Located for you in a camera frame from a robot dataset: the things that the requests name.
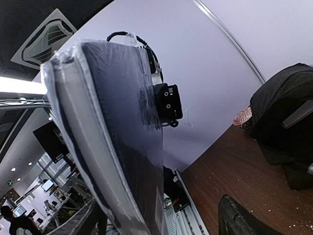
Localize dark Wuthering Heights book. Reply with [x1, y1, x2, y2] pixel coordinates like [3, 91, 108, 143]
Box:
[41, 40, 167, 235]

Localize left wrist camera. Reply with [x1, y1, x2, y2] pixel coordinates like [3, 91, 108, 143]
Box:
[152, 72, 183, 128]

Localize black wall monitor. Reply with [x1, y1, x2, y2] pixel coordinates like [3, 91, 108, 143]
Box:
[33, 121, 69, 163]

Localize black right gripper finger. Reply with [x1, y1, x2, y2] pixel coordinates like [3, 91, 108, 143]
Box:
[218, 194, 280, 235]

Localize black student backpack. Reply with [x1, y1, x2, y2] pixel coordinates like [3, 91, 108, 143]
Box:
[250, 63, 313, 190]

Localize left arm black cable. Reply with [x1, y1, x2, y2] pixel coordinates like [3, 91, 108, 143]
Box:
[106, 31, 159, 71]

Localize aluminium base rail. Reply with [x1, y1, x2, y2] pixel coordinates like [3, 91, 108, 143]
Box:
[163, 170, 210, 235]

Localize left aluminium frame post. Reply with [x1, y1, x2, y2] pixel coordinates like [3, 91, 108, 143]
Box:
[193, 0, 266, 84]

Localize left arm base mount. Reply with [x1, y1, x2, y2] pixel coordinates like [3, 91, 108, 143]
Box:
[163, 166, 190, 212]

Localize person in dark clothes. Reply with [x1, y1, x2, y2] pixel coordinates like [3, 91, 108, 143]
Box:
[0, 206, 42, 235]

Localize ceiling air conditioner vent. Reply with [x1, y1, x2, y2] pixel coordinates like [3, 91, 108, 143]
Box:
[11, 8, 77, 70]

